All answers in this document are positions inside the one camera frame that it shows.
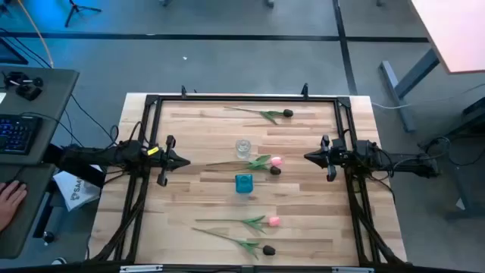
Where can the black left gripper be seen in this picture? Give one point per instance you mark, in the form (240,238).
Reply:
(161,161)

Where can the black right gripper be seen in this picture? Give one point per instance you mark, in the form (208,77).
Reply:
(337,156)

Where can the pink artificial tulip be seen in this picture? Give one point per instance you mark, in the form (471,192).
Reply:
(274,221)
(277,161)

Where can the black artificial tulip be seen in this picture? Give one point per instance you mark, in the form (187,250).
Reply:
(269,250)
(288,113)
(275,170)

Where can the blue cut-glass vase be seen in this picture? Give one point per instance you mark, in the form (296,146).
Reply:
(244,184)

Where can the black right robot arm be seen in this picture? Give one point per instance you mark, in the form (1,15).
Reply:
(401,163)

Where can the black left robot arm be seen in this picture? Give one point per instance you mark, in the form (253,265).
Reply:
(94,155)

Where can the clear glass vase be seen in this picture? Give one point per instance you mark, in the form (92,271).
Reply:
(243,149)

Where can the black table clamp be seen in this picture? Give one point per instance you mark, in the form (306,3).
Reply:
(305,90)
(183,91)

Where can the black slanted bar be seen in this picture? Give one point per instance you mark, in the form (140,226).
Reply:
(88,176)

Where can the grey table leg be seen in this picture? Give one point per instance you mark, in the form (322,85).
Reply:
(398,96)

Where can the white printed paper bag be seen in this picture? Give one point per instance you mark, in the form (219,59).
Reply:
(77,193)

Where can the grey desk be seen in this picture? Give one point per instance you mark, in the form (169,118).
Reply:
(53,98)

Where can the black round knob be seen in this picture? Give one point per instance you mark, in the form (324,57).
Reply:
(48,237)

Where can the backlit black keyboard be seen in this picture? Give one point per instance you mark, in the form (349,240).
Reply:
(19,134)

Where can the black equipment stand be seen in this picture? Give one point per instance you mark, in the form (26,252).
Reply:
(475,112)

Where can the black clamp device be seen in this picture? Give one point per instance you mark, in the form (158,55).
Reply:
(28,92)

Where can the person's hand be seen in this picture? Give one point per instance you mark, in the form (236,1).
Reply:
(9,203)

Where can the black tripod stand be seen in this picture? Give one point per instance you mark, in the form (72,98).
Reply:
(70,15)

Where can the white table top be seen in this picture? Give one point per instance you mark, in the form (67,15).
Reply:
(454,30)

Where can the dark computer monitor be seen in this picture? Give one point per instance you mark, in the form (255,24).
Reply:
(9,55)

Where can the black aluminium table frame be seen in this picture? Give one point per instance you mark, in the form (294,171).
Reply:
(246,98)

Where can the silver metal bracket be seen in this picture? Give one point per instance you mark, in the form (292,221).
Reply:
(141,268)
(352,270)

